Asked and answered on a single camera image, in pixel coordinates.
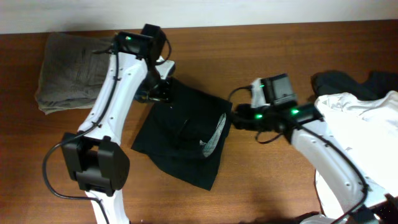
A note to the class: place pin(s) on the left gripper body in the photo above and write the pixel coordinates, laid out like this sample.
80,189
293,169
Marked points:
155,93

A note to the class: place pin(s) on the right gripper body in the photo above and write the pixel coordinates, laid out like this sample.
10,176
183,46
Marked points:
237,117

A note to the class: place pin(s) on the black shorts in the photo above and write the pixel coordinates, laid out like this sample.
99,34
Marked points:
185,138

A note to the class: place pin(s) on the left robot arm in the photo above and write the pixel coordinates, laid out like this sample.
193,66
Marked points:
93,155

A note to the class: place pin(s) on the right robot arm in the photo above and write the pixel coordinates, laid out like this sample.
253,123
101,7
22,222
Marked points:
344,192

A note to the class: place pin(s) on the folded grey shorts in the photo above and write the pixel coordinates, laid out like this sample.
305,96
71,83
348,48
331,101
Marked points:
71,74

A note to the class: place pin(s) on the dark garment pile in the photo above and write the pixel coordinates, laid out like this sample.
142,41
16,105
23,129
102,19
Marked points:
377,85

